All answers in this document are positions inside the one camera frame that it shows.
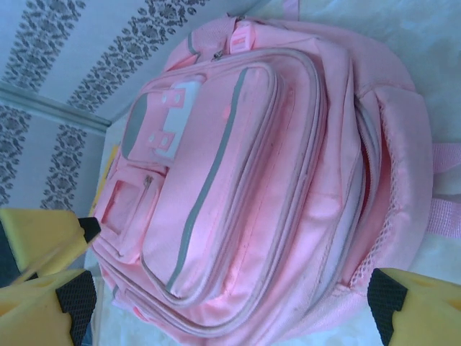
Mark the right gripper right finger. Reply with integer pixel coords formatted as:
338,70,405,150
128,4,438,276
367,267,461,346

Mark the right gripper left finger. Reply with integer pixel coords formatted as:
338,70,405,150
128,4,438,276
0,269,97,346

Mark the pink backpack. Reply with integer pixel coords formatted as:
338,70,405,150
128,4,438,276
91,0,461,346

